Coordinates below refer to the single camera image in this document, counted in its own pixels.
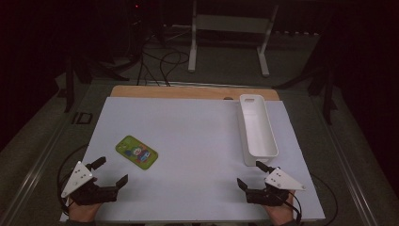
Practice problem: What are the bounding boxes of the white plastic bin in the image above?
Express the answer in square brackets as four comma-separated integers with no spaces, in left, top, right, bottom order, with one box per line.
[236,93,279,168]

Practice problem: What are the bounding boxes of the white table mat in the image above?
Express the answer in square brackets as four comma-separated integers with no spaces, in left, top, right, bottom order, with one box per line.
[59,96,327,223]

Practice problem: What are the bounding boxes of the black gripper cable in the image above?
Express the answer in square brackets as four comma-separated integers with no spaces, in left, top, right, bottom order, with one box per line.
[291,172,340,226]
[56,143,90,218]

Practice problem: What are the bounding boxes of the metal floor rail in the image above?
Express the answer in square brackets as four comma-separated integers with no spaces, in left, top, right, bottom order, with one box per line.
[319,125,380,226]
[0,109,76,226]

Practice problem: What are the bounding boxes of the wooden table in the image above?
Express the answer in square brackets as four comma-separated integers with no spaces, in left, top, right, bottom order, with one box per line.
[110,85,280,102]

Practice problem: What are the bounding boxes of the person's left hand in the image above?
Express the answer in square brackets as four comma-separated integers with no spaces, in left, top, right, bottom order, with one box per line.
[67,201,103,224]

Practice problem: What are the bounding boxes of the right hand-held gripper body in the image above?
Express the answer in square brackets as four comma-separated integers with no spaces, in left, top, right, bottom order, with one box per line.
[245,167,308,207]

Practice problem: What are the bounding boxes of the person's right hand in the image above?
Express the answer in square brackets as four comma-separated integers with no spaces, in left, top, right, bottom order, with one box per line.
[263,190,298,226]

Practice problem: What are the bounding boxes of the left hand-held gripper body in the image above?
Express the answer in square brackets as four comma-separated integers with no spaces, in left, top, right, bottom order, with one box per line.
[60,160,120,207]

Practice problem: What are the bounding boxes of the black floor cables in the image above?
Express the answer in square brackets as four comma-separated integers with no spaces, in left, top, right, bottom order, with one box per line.
[136,34,191,88]

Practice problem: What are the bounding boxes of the green cartoon phone case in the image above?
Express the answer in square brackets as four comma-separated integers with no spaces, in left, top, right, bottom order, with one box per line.
[115,135,159,170]

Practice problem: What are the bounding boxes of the white metal stand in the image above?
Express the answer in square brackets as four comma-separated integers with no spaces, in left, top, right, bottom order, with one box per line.
[187,0,279,78]

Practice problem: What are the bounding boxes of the black floor bracket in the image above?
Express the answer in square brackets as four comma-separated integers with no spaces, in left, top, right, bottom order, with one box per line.
[72,111,93,125]

